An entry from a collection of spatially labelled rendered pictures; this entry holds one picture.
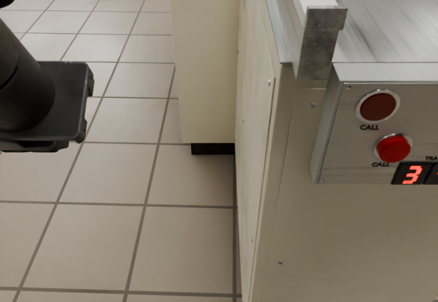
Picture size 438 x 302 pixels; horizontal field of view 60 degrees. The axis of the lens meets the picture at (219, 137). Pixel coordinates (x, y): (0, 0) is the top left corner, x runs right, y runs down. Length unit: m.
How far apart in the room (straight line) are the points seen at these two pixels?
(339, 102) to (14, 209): 1.24
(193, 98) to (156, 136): 0.36
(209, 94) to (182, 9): 0.29
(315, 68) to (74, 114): 0.20
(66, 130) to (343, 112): 0.24
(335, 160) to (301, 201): 0.11
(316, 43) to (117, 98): 1.51
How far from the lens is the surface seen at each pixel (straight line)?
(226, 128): 1.33
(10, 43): 0.27
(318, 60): 0.34
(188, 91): 1.23
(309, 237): 0.58
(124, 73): 1.95
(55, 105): 0.32
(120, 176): 1.42
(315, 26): 0.31
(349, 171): 0.44
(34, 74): 0.29
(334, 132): 0.39
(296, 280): 0.69
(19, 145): 0.33
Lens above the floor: 1.03
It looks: 42 degrees down
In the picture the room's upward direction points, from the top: straight up
